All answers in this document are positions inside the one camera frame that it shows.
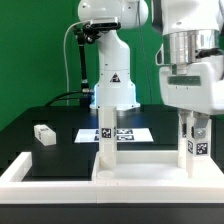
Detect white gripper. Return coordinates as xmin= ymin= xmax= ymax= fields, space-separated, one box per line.
xmin=159 ymin=49 xmax=224 ymax=139

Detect white desk tabletop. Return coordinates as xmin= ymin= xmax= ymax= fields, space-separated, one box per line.
xmin=92 ymin=150 xmax=224 ymax=186

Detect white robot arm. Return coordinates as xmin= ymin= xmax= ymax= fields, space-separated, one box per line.
xmin=78 ymin=0 xmax=224 ymax=140

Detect marker tag sheet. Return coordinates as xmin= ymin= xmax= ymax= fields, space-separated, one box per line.
xmin=74 ymin=128 xmax=153 ymax=143

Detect black camera on mount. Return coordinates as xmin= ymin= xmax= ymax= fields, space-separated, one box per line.
xmin=83 ymin=21 xmax=121 ymax=34

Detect black cables on table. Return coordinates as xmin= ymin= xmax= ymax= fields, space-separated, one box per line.
xmin=44 ymin=90 xmax=84 ymax=107

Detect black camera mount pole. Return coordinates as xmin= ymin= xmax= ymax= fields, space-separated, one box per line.
xmin=73 ymin=26 xmax=93 ymax=107

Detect white camera cable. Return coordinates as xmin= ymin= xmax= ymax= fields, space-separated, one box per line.
xmin=63 ymin=20 xmax=91 ymax=93

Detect white U-shaped fence frame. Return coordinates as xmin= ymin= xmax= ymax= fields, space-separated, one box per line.
xmin=0 ymin=152 xmax=224 ymax=204

